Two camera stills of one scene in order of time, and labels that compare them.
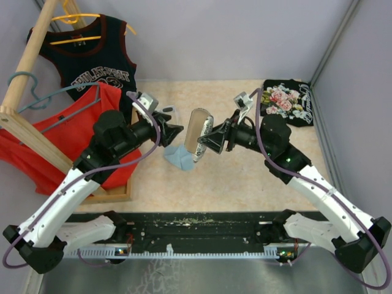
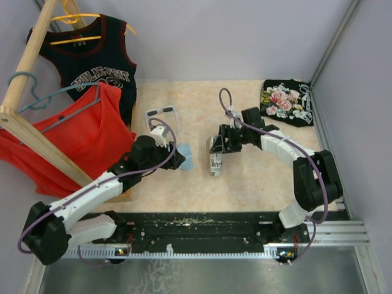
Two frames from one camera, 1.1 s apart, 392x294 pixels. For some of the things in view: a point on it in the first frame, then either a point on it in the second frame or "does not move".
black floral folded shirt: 291,98 does not move
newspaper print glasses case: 200,123 -> 214,160
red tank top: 68,135 does not move
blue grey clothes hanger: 41,102 does not move
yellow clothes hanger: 72,18 does not move
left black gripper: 168,132 -> 176,162
